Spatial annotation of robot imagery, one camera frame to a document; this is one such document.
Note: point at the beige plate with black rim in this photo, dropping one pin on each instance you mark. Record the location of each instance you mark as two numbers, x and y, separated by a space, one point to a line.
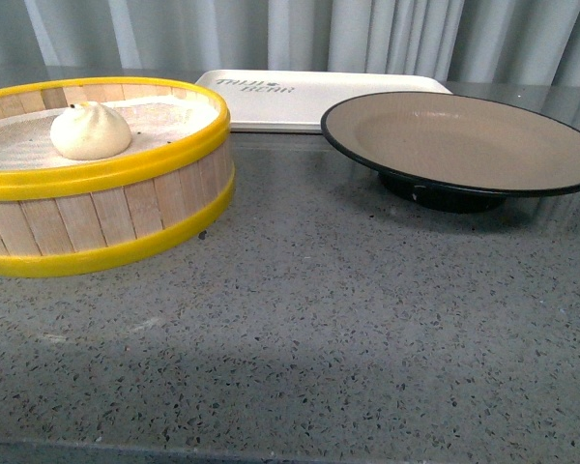
453 153

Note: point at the white steamed bun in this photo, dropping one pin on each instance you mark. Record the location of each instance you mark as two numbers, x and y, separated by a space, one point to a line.
90 131

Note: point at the white rectangular serving tray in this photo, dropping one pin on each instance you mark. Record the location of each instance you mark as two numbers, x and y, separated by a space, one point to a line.
294 102

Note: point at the yellow-rimmed bamboo steamer basket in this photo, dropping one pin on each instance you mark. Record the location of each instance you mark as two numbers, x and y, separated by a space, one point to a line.
98 215

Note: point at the grey pleated curtain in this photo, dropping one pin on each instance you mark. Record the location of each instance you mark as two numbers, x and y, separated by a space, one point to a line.
516 42

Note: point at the white steamer cloth liner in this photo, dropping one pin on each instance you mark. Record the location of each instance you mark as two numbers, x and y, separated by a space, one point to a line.
154 122

